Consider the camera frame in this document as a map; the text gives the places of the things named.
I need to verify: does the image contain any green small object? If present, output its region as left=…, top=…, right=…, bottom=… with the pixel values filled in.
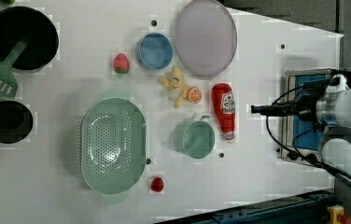
left=1, top=0, right=15, bottom=5

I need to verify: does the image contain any small black pot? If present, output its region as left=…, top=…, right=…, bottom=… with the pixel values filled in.
left=0, top=101, right=34, bottom=144

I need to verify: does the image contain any blue metal frame rail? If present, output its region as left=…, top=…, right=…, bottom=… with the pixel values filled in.
left=156, top=190, right=337, bottom=224

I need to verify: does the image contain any pink plush strawberry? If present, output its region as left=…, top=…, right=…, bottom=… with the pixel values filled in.
left=113, top=53, right=130, bottom=74

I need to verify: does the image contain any red plush ketchup bottle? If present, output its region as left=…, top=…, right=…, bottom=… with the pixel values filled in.
left=211, top=83, right=235, bottom=141

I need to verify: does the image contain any green mug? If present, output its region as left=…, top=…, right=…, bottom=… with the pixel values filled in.
left=173, top=115, right=216, bottom=159

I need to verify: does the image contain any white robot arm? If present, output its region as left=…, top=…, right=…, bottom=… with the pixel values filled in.
left=250, top=74, right=351, bottom=178

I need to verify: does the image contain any silver toaster oven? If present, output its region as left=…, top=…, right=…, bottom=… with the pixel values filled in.
left=280, top=69, right=351, bottom=159

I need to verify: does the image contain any yellow red emergency button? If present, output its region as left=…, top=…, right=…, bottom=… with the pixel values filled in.
left=327, top=205, right=351, bottom=224

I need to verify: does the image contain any green oval strainer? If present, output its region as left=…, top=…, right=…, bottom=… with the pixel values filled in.
left=80, top=89, right=147, bottom=201

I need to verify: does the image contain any grey round plate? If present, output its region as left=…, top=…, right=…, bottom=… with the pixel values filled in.
left=175, top=0, right=237, bottom=79

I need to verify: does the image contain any large black pot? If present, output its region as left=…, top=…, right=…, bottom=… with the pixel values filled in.
left=0, top=7, right=59, bottom=71

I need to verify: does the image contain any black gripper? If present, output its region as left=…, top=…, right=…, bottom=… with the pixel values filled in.
left=250, top=79, right=330, bottom=122

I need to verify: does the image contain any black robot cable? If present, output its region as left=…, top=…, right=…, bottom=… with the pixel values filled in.
left=265, top=85, right=351, bottom=206

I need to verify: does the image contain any plush orange slice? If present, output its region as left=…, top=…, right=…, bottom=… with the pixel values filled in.
left=186, top=87, right=203, bottom=104

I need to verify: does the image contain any small red strawberry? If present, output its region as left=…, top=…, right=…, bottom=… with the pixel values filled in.
left=150, top=177, right=164, bottom=192

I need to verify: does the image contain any green slotted spatula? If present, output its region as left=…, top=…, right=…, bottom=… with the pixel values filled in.
left=0, top=37, right=29, bottom=98

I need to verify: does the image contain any plush peeled banana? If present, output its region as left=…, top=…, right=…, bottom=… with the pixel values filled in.
left=159, top=66, right=188, bottom=108

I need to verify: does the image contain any blue bowl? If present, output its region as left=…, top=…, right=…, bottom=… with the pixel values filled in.
left=135, top=33, right=173, bottom=70

